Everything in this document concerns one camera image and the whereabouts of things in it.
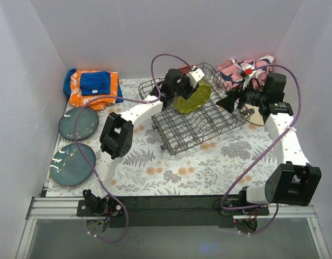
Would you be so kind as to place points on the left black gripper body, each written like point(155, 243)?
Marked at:
point(185, 88)

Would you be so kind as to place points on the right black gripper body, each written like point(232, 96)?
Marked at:
point(236, 97)

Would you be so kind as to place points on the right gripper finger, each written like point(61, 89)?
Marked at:
point(227, 104)
point(233, 94)

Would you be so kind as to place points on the green polka dot scalloped plate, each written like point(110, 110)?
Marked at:
point(196, 100)

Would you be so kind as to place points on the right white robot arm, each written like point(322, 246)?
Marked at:
point(294, 181)

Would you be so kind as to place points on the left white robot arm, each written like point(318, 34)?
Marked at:
point(117, 134)

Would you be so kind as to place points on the pink navy floral cloth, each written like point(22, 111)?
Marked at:
point(229, 71)

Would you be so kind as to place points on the cream green plate at back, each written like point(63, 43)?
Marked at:
point(256, 118)

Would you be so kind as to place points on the blue folded towel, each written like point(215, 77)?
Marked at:
point(95, 83)

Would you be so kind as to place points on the orange patterned cloth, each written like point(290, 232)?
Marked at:
point(97, 107)

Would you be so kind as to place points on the dark teal plate upper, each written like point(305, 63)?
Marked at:
point(87, 123)

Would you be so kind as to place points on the dark teal plate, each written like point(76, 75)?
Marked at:
point(87, 123)
point(68, 167)

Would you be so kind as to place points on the teal cloth under orange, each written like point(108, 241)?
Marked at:
point(72, 89)

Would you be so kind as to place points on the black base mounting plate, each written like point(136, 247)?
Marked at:
point(166, 211)

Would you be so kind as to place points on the dark teal plate lower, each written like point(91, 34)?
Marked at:
point(68, 167)

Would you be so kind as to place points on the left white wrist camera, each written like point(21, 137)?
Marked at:
point(195, 77)

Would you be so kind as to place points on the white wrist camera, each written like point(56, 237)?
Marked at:
point(246, 74)
point(195, 77)

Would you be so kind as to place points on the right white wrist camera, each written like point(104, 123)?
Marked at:
point(246, 74)

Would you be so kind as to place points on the grey wire dish rack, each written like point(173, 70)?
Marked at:
point(179, 132)

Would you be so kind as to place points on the aluminium frame rail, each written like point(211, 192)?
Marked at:
point(68, 208)

